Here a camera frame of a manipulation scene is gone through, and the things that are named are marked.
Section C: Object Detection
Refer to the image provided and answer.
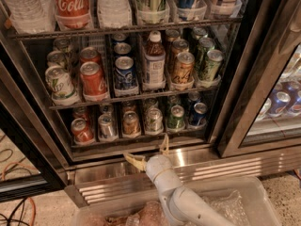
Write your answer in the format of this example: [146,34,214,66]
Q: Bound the clear plastic bin right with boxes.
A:
[186,177,282,226]

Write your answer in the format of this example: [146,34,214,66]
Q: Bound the silver can bottom front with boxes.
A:
[98,114,117,140]

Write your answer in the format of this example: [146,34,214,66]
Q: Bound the gold can bottom front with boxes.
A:
[122,111,140,136]

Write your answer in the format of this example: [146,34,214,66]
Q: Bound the silver can middle left rear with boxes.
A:
[47,51,68,69]

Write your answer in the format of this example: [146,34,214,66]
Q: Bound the white 7up can middle shelf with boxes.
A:
[45,65,79,105]

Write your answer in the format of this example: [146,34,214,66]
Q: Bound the clear water bottle left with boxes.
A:
[4,0,55,34]

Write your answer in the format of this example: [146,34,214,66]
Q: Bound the blue can behind glass door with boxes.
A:
[268,91,291,117]

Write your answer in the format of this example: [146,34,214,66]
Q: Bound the green can bottom front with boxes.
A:
[166,105,184,130]

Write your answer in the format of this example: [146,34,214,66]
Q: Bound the red cola can middle front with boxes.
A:
[80,62,106,96]

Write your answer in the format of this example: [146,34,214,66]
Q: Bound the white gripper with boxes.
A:
[123,135,172,182]

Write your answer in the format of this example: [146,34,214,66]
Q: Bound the gold can middle front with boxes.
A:
[171,52,195,84]

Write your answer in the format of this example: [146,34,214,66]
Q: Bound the clear water bottle centre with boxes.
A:
[97,0,132,28]

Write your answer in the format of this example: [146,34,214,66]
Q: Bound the red coca-cola bottle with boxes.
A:
[55,0,91,30]

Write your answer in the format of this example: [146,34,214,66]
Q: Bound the orange cable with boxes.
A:
[0,161,37,226]

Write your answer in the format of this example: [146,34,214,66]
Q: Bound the green can middle front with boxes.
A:
[198,49,224,82]

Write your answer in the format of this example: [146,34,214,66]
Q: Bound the red cola can bottom front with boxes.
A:
[71,118,94,143]

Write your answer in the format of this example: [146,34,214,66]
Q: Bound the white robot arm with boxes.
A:
[123,135,235,226]

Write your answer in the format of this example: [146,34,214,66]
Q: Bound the clear plastic bin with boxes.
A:
[186,177,282,226]
[71,191,170,226]

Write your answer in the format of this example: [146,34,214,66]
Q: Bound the red cola can middle rear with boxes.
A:
[80,47,102,64]

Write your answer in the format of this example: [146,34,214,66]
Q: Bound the blue pepsi can middle front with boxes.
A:
[115,56,136,90]

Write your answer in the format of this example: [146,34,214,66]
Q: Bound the black cable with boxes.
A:
[0,197,30,226]

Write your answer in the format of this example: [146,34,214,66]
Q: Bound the brown tea bottle white cap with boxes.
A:
[144,31,166,84]

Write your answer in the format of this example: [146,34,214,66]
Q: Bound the clear plastic bin left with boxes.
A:
[71,191,170,226]

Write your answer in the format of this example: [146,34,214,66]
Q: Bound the gold can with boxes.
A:
[171,52,195,84]
[122,111,140,136]

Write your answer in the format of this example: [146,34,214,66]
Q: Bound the silver green 7up can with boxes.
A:
[145,107,163,135]

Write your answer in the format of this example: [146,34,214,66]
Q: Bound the clear water bottle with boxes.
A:
[4,0,55,34]
[97,0,132,28]

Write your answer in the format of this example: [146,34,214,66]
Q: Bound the red cola can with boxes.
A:
[71,118,94,143]
[80,62,106,96]
[80,47,102,64]

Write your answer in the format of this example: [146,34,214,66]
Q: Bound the blue can bottom front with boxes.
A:
[188,103,208,126]

